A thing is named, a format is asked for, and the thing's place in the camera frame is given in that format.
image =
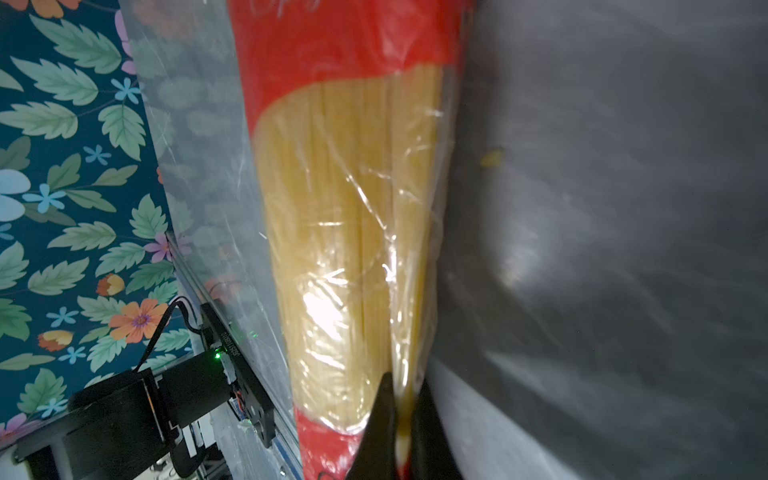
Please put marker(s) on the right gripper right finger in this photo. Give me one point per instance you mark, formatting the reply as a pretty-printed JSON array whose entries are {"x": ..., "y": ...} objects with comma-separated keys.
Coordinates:
[{"x": 431, "y": 457}]

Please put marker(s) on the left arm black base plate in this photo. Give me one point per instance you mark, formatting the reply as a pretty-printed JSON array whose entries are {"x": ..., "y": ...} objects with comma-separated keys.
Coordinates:
[{"x": 253, "y": 398}]

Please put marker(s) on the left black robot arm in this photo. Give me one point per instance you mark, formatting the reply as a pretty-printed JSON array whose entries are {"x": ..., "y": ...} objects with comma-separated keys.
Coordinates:
[{"x": 118, "y": 428}]

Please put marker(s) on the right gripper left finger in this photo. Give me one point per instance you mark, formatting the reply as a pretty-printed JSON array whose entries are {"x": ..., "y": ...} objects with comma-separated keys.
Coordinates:
[{"x": 376, "y": 459}]

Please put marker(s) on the red spaghetti bag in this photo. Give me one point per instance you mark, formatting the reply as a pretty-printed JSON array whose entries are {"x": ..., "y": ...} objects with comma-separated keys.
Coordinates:
[{"x": 350, "y": 107}]

